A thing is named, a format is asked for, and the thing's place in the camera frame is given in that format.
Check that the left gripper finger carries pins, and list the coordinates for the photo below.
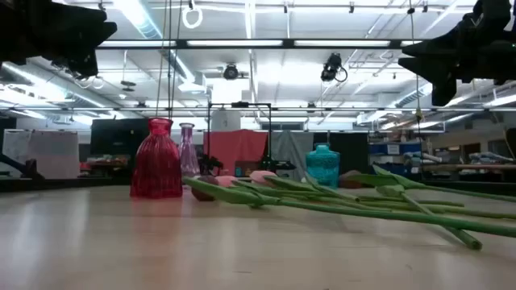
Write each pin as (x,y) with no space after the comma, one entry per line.
(78,58)
(80,24)

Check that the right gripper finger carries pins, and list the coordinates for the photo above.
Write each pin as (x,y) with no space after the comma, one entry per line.
(441,76)
(439,48)

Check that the dark background robot arm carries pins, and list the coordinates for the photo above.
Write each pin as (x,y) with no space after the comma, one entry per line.
(30,169)

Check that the pale background robot arm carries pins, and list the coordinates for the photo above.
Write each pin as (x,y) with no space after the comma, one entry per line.
(489,157)
(421,157)

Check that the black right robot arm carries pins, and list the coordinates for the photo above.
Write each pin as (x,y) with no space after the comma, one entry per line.
(492,12)

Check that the red ribbed glass vase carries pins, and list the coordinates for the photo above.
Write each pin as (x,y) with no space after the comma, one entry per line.
(156,169)

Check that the purple ribbed glass vase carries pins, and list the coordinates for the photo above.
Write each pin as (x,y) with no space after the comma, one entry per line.
(188,157)

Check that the teal glass vase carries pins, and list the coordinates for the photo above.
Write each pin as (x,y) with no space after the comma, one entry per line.
(322,165)

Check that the black monitor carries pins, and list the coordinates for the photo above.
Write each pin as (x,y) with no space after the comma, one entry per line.
(117,137)

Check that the background wooden table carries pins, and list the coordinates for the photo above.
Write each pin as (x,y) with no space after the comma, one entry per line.
(467,166)

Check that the blue board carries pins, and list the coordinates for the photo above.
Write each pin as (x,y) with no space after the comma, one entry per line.
(379,149)

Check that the white panel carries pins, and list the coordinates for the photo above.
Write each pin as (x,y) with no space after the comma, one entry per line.
(40,153)

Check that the black panel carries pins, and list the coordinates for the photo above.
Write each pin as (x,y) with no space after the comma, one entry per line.
(350,153)

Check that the black overhead light bar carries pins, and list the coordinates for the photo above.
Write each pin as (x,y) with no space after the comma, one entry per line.
(288,43)

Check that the grey cloth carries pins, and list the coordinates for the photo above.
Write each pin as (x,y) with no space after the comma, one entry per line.
(292,151)

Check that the small black background robot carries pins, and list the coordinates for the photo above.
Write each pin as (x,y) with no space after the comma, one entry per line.
(209,163)
(278,165)

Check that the red cloth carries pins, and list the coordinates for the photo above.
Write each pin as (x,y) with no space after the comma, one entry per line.
(235,149)

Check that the thin black overhead rail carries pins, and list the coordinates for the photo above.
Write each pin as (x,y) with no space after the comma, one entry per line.
(363,109)

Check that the black aluminium table frame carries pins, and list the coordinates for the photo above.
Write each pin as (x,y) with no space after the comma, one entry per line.
(60,184)

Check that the black stand frame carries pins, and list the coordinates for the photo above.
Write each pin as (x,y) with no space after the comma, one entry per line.
(240,104)

